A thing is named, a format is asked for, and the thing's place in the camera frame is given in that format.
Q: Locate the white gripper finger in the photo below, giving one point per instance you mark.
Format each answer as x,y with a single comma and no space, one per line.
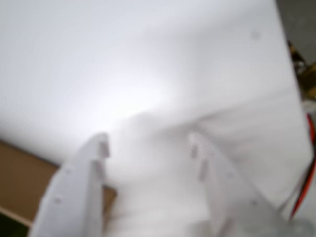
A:
74,197
234,205

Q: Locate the brown cardboard box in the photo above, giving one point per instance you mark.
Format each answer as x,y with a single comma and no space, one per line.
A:
24,172

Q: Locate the dark bar with tan fittings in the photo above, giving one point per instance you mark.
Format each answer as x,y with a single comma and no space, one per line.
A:
303,74

